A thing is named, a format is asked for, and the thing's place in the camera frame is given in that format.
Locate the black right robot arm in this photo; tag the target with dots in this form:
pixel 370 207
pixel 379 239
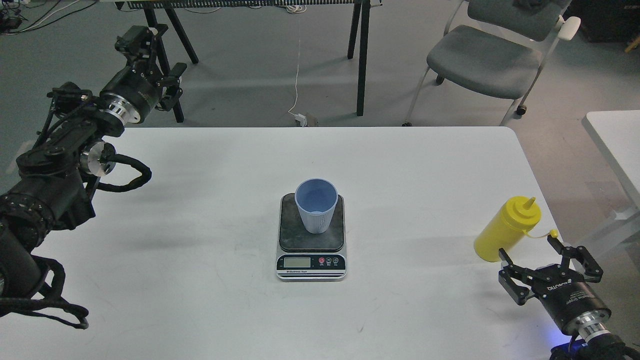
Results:
pixel 595 342

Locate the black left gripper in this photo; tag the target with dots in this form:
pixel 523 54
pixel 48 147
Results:
pixel 130 95

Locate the yellow squeeze bottle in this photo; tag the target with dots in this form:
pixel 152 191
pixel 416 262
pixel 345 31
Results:
pixel 512 222

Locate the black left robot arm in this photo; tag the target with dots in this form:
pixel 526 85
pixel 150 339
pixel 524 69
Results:
pixel 70 161

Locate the black trestle table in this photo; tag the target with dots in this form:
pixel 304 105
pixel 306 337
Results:
pixel 359 25

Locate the white side table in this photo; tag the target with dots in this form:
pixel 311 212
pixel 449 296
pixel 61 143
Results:
pixel 616 134

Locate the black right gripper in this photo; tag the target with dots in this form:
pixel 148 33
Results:
pixel 563 292

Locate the white power adapter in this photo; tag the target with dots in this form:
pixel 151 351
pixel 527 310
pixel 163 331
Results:
pixel 305 120

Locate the blue plastic cup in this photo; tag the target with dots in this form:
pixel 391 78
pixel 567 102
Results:
pixel 316 200

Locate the grey office chair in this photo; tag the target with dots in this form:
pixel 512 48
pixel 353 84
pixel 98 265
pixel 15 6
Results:
pixel 491 64

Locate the digital kitchen scale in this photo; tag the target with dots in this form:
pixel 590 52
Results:
pixel 303 256

